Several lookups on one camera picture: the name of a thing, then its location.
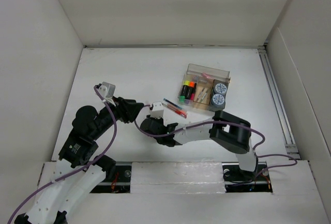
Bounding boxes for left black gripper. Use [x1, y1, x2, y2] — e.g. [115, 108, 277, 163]
[92, 94, 144, 139]

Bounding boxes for red gel pen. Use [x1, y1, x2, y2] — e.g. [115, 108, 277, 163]
[162, 103, 187, 118]

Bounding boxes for dark blue pen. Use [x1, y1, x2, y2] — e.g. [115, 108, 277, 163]
[163, 98, 183, 109]

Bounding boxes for orange gel pen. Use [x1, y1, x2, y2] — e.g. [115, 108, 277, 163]
[167, 105, 187, 117]

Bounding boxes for yellow highlighter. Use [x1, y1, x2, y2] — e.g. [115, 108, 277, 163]
[179, 80, 190, 97]

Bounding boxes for orange highlighter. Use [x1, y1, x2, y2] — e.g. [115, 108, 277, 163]
[185, 81, 195, 99]

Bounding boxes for clear plastic organizer box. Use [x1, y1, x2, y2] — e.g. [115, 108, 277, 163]
[177, 64, 230, 112]

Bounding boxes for blue glue jar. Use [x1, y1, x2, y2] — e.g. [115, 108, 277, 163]
[213, 81, 228, 95]
[210, 94, 225, 109]

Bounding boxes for green gel pen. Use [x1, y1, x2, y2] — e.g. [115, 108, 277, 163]
[197, 88, 205, 102]

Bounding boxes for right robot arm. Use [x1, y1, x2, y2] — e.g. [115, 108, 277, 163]
[140, 111, 258, 181]

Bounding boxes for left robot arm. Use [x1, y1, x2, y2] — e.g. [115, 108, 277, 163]
[9, 97, 144, 223]

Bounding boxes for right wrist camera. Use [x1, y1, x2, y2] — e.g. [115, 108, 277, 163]
[149, 102, 164, 119]

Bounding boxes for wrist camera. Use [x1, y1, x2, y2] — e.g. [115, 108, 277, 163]
[97, 82, 116, 100]
[149, 102, 164, 119]

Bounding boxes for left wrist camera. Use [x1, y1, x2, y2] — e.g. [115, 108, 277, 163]
[97, 82, 116, 100]

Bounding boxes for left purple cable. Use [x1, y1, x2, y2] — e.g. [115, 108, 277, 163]
[6, 84, 118, 224]

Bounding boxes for aluminium side rail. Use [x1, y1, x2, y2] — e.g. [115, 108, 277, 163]
[258, 46, 301, 160]

